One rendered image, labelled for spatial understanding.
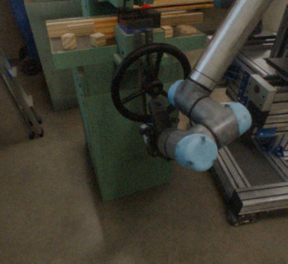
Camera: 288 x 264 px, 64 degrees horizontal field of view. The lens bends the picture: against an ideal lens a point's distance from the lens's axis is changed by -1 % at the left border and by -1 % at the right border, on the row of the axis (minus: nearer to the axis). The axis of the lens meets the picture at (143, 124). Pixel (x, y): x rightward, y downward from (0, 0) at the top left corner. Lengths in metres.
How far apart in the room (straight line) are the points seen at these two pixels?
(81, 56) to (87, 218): 0.89
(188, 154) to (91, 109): 0.60
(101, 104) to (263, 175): 0.94
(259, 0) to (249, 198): 0.91
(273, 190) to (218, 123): 0.87
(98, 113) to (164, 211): 0.70
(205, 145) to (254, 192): 0.85
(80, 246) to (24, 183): 0.58
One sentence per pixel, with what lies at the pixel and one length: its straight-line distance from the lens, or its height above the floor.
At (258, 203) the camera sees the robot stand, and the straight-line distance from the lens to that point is 1.28.
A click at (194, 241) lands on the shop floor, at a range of 1.34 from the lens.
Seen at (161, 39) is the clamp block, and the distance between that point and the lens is 0.83.
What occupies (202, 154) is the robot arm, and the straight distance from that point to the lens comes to 0.47.
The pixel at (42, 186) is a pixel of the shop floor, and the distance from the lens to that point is 1.62.
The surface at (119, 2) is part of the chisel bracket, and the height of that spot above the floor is 1.02.
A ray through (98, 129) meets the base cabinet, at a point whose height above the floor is 0.54.
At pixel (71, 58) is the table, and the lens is 0.87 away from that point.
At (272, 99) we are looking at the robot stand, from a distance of 0.99.
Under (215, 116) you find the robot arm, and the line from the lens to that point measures 0.53.
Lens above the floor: 1.19
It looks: 38 degrees down
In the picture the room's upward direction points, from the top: straight up
